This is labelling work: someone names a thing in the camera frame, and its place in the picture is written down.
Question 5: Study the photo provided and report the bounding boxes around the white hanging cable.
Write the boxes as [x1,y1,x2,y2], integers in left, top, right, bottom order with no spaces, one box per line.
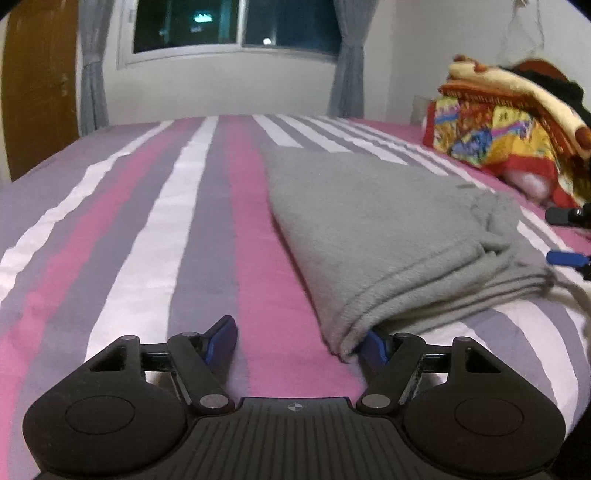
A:
[502,0,546,62]

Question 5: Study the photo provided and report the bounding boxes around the grey pants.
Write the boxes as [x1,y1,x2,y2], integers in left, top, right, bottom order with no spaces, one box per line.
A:
[261,147,557,365]

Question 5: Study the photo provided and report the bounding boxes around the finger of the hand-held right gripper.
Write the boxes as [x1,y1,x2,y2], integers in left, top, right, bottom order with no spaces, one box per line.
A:
[546,250,591,281]
[545,203,591,228]

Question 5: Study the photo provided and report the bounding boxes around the colourful patterned blanket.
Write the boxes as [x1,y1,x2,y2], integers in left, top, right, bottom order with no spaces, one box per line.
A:
[422,95,591,209]

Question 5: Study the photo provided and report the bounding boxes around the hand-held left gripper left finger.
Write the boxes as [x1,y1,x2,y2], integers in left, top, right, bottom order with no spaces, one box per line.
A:
[85,315,238,414]

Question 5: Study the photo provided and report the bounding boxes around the grey curtain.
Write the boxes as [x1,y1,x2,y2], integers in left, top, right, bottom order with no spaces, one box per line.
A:
[78,0,112,136]
[327,0,382,119]

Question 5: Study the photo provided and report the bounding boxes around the red wooden headboard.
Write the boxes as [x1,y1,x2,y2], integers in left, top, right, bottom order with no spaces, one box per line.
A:
[512,58,573,85]

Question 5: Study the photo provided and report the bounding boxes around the sliding glass window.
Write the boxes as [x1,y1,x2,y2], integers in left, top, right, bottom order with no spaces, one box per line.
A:
[117,0,345,70]

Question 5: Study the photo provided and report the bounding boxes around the black garment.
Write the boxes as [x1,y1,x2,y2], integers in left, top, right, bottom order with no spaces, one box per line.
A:
[505,65,591,121]

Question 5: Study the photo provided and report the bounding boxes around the brown wooden door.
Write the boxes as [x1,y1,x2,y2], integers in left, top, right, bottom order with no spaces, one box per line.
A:
[2,0,79,183]

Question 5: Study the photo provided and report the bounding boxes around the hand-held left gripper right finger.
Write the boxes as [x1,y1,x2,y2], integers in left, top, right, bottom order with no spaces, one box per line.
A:
[355,328,505,414]

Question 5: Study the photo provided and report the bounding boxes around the bed with striped sheet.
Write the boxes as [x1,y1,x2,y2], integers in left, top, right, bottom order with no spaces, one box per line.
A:
[0,114,591,480]

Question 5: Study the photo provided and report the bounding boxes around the pale pink pillow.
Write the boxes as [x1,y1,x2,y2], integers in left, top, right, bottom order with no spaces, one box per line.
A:
[501,167,556,202]

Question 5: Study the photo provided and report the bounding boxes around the yellow printed blanket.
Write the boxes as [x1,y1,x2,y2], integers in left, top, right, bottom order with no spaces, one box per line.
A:
[438,54,591,161]

